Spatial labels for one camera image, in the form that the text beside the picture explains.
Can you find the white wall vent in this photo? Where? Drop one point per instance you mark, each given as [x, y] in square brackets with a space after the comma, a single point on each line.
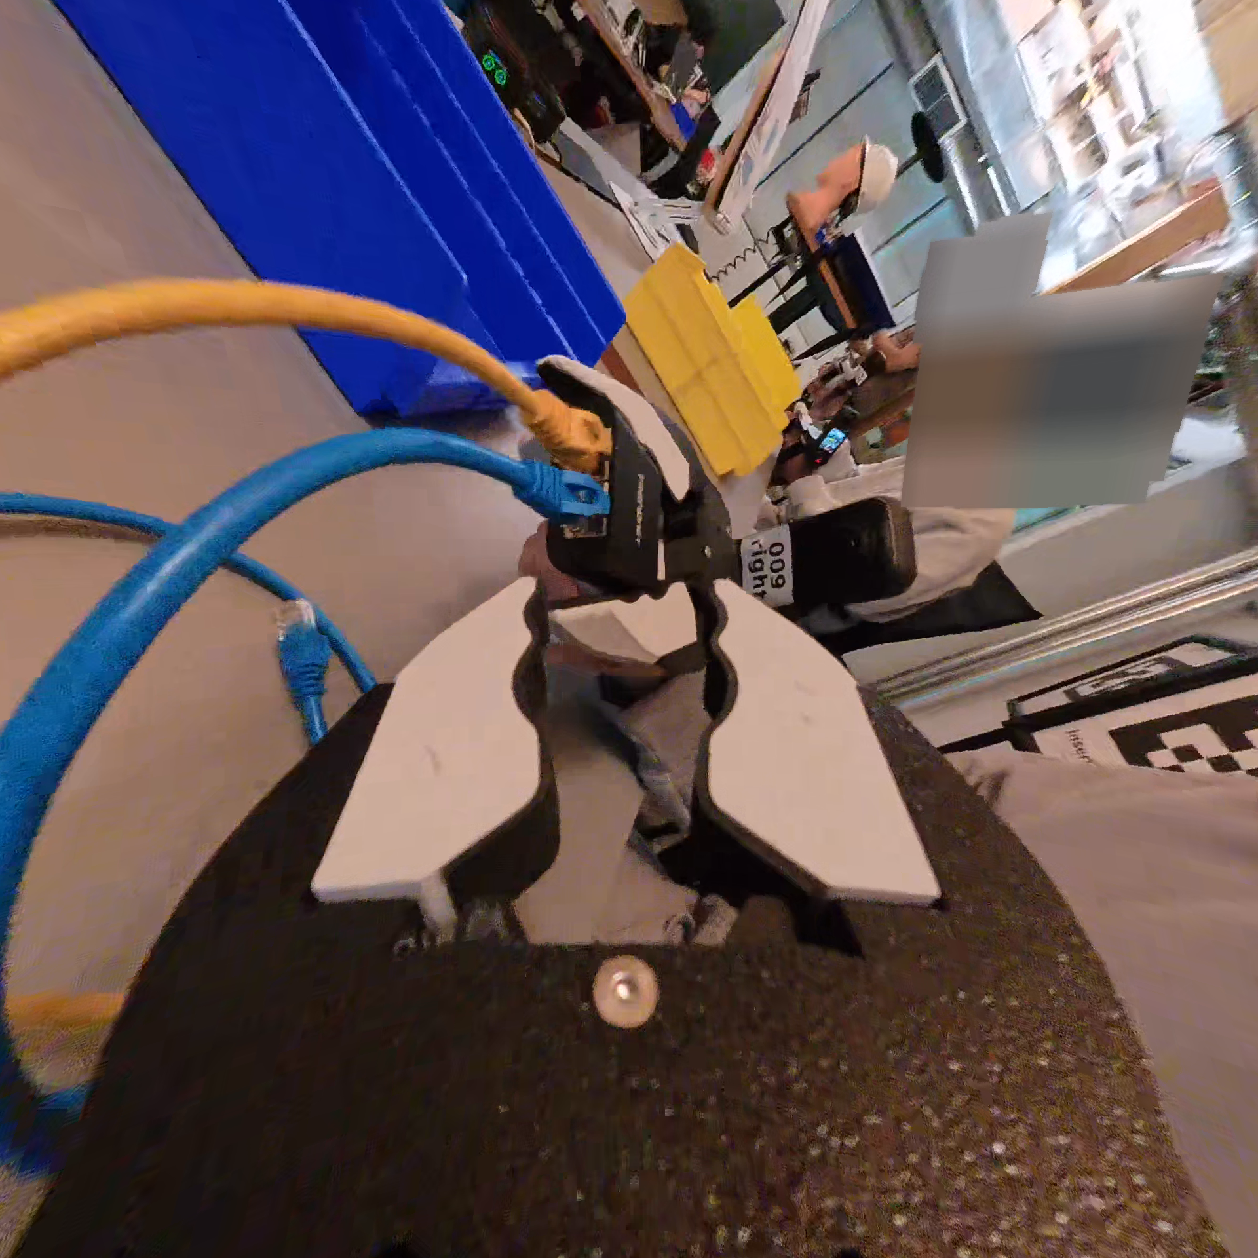
[939, 92]

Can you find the white poster board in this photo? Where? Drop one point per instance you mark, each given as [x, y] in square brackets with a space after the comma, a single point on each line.
[771, 107]

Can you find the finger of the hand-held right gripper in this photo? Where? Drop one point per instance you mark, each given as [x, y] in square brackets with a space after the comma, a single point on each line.
[653, 432]
[629, 618]

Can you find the black device with green lights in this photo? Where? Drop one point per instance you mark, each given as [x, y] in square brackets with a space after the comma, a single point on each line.
[510, 73]

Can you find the person's right hand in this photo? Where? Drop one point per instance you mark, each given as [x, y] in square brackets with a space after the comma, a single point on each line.
[536, 564]

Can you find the yellow plastic bin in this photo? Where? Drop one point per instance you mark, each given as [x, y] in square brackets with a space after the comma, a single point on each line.
[707, 363]

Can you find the aluminium frame rail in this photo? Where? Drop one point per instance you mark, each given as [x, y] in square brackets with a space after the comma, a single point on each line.
[1081, 609]

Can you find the blue plastic bin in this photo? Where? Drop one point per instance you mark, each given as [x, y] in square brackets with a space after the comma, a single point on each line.
[510, 226]
[295, 176]

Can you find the black network switch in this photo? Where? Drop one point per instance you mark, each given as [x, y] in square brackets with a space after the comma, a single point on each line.
[618, 530]

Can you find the grey desk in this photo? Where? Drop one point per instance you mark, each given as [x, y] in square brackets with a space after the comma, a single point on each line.
[147, 422]

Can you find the white hard hat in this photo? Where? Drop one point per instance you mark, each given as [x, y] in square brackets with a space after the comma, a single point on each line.
[876, 172]

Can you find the wooden table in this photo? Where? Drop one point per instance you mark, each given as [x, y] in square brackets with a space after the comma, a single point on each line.
[1129, 245]

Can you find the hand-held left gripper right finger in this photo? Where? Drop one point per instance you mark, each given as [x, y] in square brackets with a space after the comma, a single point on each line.
[815, 775]

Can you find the pink mannequin head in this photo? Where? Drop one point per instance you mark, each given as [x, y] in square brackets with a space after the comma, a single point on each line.
[829, 185]

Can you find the checkered marker board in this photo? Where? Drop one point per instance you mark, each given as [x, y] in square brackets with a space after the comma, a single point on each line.
[1178, 732]

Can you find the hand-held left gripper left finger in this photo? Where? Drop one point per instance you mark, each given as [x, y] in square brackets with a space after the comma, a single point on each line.
[433, 775]

